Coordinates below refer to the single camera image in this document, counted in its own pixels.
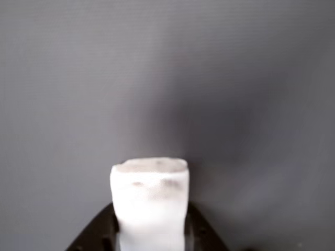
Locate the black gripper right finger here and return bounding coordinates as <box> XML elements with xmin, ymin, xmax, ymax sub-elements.
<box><xmin>183</xmin><ymin>202</ymin><xmax>229</xmax><ymax>251</ymax></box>

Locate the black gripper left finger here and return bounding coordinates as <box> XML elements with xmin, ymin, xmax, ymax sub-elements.
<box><xmin>64</xmin><ymin>202</ymin><xmax>121</xmax><ymax>251</ymax></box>

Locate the dark grey table mat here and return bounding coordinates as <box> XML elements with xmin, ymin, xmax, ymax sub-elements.
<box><xmin>0</xmin><ymin>0</ymin><xmax>335</xmax><ymax>251</ymax></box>

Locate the white rectangular block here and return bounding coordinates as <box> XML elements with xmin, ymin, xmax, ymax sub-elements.
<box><xmin>109</xmin><ymin>156</ymin><xmax>190</xmax><ymax>251</ymax></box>

